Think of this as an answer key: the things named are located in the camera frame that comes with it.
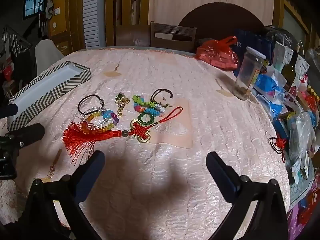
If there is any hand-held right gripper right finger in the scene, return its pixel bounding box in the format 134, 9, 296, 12
206, 151, 288, 240

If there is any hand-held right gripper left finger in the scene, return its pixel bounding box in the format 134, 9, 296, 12
15, 151, 106, 240

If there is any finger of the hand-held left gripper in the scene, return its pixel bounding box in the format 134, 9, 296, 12
4, 123, 46, 146
0, 104, 18, 118

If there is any red tassel knot ornament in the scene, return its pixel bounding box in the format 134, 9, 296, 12
62, 106, 183, 166

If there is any chevron striped white tray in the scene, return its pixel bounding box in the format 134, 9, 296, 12
7, 60, 92, 132

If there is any rainbow bead bracelet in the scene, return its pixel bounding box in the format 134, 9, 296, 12
82, 110, 122, 132

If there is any clear crystal bead bracelet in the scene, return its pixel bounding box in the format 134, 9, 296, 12
80, 107, 119, 133

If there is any black hair tie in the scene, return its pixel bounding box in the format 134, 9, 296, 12
78, 94, 105, 116

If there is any green bead bracelet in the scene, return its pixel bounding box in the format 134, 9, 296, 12
137, 111, 156, 128

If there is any gold keychain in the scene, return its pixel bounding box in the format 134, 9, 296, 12
114, 93, 131, 117

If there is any colourful flower bead bracelet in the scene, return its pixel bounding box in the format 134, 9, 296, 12
132, 94, 167, 117

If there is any brown cord white pendant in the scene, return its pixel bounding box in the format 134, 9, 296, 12
150, 88, 176, 109

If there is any small red knot charm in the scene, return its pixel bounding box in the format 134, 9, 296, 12
268, 136, 288, 163

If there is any white cloth covered chair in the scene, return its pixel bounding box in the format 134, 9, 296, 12
34, 38, 65, 76

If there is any stair railing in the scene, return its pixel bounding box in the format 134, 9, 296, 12
0, 26, 32, 56

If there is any glass jar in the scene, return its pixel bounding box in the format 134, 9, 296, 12
232, 46, 267, 101

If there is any pile of packets and bags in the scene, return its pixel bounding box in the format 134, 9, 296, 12
251, 25, 320, 188

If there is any window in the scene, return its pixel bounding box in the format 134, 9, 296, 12
24, 0, 46, 18

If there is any white hanging bag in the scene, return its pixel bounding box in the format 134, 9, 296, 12
45, 0, 55, 19

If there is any red plastic bag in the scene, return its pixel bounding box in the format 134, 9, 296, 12
195, 36, 239, 71

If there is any dark glass bottle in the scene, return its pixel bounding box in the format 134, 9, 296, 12
282, 44, 301, 91

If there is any white louvered door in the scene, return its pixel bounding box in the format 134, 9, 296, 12
82, 0, 107, 48

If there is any dark blue bag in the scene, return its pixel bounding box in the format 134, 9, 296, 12
234, 27, 273, 53

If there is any brown wooden board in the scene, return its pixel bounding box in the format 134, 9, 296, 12
115, 24, 151, 47

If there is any wooden chair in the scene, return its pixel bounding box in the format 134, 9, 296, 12
150, 21, 197, 53

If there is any dark round wooden board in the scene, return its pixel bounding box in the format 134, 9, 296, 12
178, 2, 265, 43

